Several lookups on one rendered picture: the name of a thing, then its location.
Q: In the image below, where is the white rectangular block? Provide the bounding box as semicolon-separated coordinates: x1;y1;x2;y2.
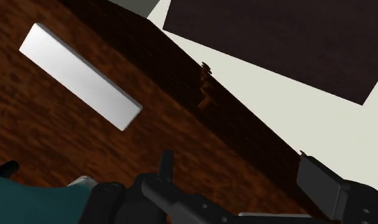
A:
18;22;144;132

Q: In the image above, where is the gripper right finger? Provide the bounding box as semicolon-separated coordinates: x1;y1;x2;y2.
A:
295;155;378;224

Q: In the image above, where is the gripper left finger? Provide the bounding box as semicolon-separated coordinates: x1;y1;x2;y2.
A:
86;150;240;224

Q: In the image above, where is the brown wooden chest of drawers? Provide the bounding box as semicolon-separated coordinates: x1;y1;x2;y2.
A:
0;0;332;224

